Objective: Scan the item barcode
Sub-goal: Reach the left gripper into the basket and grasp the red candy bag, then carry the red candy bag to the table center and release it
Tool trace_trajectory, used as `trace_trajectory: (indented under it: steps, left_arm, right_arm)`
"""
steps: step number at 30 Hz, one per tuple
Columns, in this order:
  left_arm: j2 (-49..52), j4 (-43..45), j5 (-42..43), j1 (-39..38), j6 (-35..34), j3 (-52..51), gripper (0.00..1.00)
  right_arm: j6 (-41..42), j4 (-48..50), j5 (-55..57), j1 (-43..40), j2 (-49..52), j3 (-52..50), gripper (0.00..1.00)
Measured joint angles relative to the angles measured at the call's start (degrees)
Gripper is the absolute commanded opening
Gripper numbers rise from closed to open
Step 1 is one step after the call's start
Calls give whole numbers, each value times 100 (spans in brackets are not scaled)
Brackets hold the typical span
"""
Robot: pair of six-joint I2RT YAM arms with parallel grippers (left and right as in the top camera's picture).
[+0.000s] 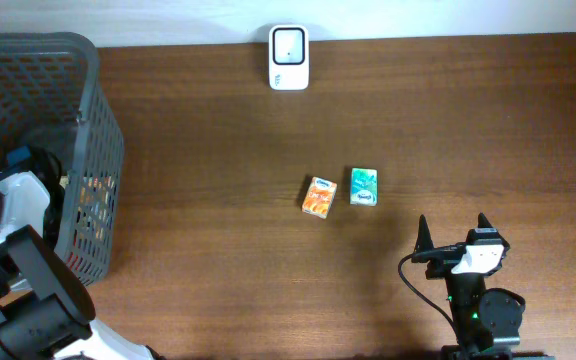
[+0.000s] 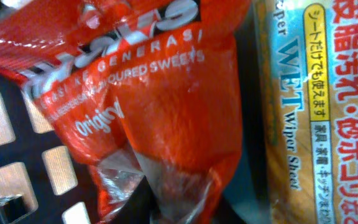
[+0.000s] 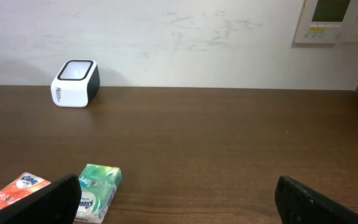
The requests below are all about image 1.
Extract green Kleenex tissue pack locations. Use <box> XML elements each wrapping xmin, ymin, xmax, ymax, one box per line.
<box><xmin>350</xmin><ymin>168</ymin><xmax>378</xmax><ymax>206</ymax></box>

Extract orange Kleenex tissue pack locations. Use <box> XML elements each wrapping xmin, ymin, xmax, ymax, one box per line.
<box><xmin>301</xmin><ymin>177</ymin><xmax>338</xmax><ymax>219</ymax></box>

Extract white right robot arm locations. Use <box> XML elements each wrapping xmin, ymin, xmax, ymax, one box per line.
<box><xmin>403</xmin><ymin>214</ymin><xmax>548</xmax><ymax>360</ymax></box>

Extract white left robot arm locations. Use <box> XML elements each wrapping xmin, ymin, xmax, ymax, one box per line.
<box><xmin>0</xmin><ymin>146</ymin><xmax>159</xmax><ymax>360</ymax></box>

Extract white barcode scanner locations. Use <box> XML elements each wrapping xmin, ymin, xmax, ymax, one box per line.
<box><xmin>268</xmin><ymin>24</ymin><xmax>310</xmax><ymax>91</ymax></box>

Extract grey plastic basket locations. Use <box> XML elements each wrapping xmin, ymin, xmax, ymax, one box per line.
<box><xmin>0</xmin><ymin>32</ymin><xmax>124</xmax><ymax>286</ymax></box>

